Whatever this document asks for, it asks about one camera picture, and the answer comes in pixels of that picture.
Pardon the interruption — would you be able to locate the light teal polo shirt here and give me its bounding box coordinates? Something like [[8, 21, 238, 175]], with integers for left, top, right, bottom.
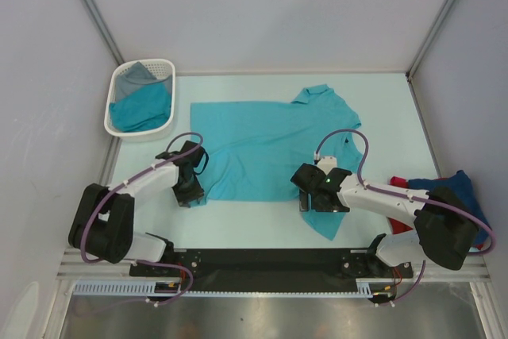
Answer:
[[190, 84, 365, 241]]

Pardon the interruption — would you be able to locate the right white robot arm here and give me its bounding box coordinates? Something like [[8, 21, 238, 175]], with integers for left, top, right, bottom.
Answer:
[[291, 164, 479, 276]]

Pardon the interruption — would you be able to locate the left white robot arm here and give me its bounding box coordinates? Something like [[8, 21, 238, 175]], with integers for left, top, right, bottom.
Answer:
[[68, 141, 209, 275]]

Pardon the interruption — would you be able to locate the red folded shirt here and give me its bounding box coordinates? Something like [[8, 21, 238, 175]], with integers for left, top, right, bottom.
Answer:
[[388, 176, 490, 250]]

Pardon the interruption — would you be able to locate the teal shirt in basket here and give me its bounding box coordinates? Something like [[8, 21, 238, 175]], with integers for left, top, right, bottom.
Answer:
[[109, 83, 171, 133]]

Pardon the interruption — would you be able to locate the white plastic laundry basket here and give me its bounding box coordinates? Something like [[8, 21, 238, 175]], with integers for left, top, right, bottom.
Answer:
[[104, 59, 175, 142]]

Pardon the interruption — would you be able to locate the grey shirt in basket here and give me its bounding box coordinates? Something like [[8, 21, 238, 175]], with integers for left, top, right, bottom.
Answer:
[[114, 62, 157, 101]]

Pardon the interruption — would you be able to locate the navy blue folded shirt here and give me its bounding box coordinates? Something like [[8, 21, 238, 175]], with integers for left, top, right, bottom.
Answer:
[[406, 170, 490, 227]]

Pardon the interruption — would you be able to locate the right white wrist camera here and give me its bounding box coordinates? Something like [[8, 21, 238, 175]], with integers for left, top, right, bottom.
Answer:
[[314, 152, 337, 175]]

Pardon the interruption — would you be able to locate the white slotted cable duct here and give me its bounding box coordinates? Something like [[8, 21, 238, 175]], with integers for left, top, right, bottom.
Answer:
[[73, 278, 398, 297]]

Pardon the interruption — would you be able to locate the aluminium frame rail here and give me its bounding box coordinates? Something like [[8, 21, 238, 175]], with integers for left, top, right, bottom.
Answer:
[[56, 248, 491, 283]]

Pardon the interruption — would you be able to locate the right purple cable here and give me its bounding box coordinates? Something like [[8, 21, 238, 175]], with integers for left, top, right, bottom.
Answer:
[[314, 128, 495, 308]]

